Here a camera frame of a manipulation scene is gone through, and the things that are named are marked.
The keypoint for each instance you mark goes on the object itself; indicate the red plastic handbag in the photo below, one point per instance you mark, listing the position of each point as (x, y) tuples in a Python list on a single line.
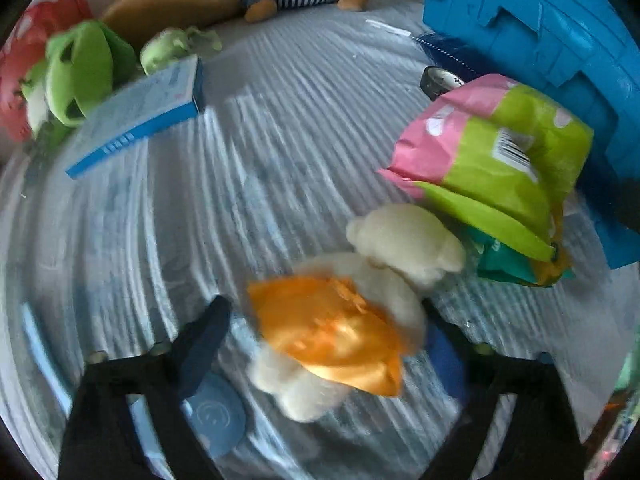
[(30, 40)]

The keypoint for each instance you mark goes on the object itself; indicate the white plush toy orange cloth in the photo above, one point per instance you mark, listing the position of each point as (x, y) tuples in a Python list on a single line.
[(400, 240)]

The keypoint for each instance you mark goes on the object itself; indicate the light blue curved plastic piece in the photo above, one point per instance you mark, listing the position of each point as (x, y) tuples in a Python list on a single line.
[(220, 415)]

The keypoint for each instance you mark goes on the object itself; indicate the teal snack packet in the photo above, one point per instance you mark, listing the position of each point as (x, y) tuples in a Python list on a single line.
[(505, 265)]

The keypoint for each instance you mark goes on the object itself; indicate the blue medicine box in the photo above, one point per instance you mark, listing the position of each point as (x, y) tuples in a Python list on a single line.
[(140, 105)]

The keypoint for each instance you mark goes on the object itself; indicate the grey printed bed sheet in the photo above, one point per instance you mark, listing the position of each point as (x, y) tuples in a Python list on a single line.
[(280, 125)]

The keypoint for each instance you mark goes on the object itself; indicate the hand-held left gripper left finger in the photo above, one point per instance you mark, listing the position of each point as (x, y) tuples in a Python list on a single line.
[(205, 340)]

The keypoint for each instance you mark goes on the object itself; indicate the green frog plush toy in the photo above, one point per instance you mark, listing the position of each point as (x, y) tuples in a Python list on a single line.
[(75, 70)]

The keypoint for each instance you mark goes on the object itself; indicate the blue plastic crate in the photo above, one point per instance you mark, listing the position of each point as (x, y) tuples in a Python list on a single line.
[(550, 20)]

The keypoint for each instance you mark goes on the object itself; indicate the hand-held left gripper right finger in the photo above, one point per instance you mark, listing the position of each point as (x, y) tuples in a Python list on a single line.
[(447, 365)]

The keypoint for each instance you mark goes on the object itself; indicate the pink and green snack bag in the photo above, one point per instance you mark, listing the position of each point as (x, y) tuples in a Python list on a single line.
[(500, 185)]

